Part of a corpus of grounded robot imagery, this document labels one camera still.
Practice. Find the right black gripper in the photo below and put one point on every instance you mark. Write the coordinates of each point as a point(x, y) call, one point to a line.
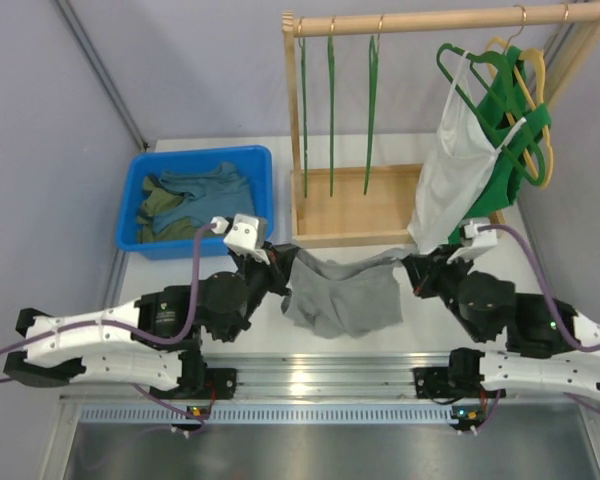
point(423, 269)

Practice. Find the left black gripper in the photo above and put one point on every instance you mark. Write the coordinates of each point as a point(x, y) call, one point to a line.
point(278, 263)

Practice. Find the grey tank top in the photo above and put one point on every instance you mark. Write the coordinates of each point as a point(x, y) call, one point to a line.
point(332, 299)

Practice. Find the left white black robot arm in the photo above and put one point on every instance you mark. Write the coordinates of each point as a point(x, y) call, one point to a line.
point(153, 341)

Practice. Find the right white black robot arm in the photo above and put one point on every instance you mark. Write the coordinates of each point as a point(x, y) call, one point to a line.
point(524, 341)

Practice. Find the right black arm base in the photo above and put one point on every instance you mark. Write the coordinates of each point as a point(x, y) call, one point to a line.
point(459, 379)

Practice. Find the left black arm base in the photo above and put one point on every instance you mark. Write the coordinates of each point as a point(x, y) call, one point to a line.
point(197, 381)

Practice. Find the white tank top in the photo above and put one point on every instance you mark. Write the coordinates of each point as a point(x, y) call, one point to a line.
point(457, 170)

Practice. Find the green tank top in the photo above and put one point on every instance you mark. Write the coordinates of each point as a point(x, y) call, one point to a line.
point(505, 182)

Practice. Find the yellow hanger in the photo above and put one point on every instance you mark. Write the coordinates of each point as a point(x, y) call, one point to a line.
point(536, 58)

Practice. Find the wooden clothes rack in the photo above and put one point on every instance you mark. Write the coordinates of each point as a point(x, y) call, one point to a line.
point(350, 218)

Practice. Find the teal blue garment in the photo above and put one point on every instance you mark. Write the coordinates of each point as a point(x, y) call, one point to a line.
point(221, 192)

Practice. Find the blue plastic bin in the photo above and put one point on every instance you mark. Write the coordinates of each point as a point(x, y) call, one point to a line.
point(252, 161)

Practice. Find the olive green garment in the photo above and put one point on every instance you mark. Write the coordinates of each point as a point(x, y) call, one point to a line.
point(159, 201)

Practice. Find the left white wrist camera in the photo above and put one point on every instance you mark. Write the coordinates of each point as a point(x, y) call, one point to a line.
point(244, 235)

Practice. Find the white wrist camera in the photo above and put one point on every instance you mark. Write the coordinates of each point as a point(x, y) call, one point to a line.
point(244, 235)
point(474, 242)

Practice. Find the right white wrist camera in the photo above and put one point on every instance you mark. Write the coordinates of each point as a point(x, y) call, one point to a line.
point(474, 242)

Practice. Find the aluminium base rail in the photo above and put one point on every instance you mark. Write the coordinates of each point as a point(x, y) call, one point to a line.
point(316, 377)

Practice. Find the perforated cable duct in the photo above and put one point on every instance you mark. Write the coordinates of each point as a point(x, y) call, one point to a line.
point(288, 414)

